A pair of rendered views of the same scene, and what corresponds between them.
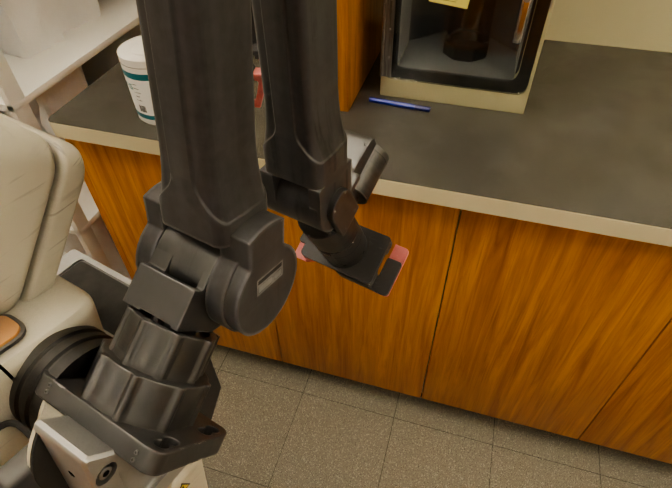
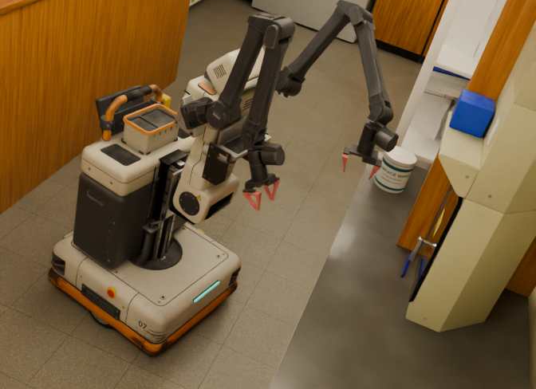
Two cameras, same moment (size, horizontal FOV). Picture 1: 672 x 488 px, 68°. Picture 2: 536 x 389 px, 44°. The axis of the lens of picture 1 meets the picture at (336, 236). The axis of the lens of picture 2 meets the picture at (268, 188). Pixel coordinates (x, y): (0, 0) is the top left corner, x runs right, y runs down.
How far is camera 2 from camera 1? 2.09 m
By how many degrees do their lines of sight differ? 62
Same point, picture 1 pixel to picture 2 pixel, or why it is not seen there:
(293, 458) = (238, 359)
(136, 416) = (191, 106)
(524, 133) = (382, 310)
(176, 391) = (195, 109)
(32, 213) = not seen: hidden behind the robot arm
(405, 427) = not seen: outside the picture
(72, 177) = not seen: hidden behind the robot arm
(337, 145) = (253, 122)
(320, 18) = (260, 90)
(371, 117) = (392, 252)
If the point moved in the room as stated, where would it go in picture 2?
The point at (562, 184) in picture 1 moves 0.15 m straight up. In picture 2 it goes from (332, 304) to (346, 269)
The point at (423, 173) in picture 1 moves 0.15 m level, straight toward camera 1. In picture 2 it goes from (339, 256) to (297, 241)
